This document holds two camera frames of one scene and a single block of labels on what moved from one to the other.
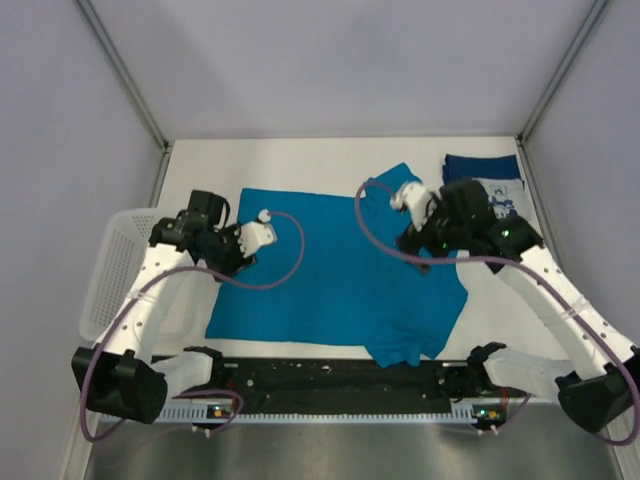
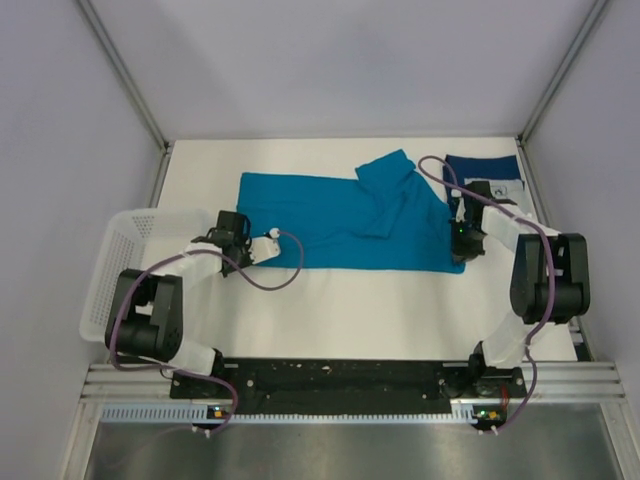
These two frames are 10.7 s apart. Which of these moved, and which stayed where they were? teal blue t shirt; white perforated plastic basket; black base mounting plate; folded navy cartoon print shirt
Moved: teal blue t shirt
Stayed: black base mounting plate; white perforated plastic basket; folded navy cartoon print shirt
